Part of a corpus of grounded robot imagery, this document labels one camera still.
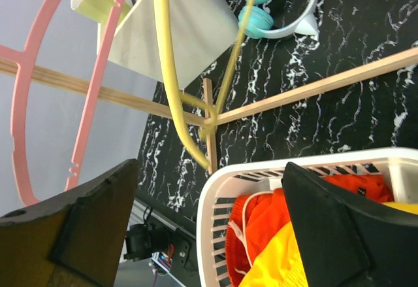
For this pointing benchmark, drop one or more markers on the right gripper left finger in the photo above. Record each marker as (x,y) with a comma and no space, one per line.
(72,239)

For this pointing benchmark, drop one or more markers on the white plastic laundry basket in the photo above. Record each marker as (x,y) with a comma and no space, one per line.
(397,165)

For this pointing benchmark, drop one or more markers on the teal headphones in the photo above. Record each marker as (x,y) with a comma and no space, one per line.
(261,20)

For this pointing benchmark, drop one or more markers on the orange shorts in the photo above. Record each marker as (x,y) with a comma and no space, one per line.
(370,186)

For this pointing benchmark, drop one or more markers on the wooden clothes rack frame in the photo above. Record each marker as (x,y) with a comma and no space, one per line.
(379,67)

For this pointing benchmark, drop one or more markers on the yellow shorts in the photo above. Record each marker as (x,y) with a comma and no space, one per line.
(272,248)

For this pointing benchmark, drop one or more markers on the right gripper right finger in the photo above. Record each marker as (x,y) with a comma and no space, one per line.
(345,239)

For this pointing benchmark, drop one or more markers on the pink plastic hanger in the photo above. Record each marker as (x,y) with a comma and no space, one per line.
(27,71)

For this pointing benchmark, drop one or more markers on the white storage box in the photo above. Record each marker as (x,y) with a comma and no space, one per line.
(201,31)

